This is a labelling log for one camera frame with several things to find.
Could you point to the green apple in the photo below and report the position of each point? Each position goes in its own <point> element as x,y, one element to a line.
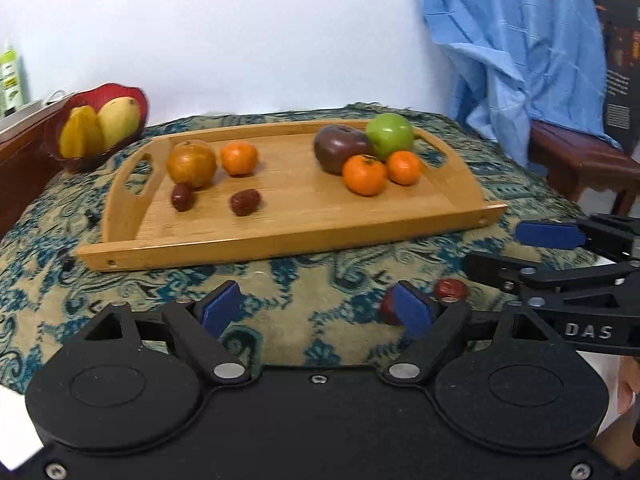
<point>390,132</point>

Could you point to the wooden tray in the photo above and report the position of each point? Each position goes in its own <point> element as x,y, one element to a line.
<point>300,215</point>

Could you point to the small tangerine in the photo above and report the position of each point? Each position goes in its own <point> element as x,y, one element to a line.
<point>365,175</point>
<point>239,159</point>
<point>405,168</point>

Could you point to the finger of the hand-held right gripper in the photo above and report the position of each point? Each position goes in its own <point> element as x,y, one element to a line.
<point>547,235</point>
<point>500,270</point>

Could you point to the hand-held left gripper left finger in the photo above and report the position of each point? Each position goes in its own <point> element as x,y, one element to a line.
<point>220,310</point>

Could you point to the wooden chair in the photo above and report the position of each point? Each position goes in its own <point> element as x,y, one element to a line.
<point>575,155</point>

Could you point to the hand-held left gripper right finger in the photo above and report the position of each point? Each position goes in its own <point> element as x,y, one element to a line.
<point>412,310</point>

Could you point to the dark brown tomato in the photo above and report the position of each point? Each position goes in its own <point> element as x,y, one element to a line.
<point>337,150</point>

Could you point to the yellow mango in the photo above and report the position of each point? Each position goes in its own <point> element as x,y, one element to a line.
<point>119,120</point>

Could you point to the red jujube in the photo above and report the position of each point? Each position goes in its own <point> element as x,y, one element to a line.
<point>182,197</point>
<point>449,290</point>
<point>245,202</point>
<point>389,307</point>

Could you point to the red bowl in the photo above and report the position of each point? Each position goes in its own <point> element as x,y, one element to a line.
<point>130,97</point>

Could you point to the green spray bottle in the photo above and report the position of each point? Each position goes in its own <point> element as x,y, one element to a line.
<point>11,77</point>

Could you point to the yellow starfruit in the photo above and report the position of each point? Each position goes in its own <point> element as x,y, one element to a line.
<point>80,132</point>

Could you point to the wooden cabinet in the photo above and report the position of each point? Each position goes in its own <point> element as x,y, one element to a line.
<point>20,170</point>

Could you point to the patterned blue beige cloth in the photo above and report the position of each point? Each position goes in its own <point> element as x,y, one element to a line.
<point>300,295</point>

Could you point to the person's right hand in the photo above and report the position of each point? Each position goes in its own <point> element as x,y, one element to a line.
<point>630,385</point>

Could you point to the blue striped cloth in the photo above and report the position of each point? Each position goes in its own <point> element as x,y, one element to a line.
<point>510,50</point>

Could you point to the white shallow tray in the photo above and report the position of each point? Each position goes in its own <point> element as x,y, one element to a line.
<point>20,115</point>

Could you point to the dark printed cardboard box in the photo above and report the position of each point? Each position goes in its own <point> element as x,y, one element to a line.
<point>622,60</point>

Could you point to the large orange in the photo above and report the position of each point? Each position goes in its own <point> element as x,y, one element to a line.
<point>191,165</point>

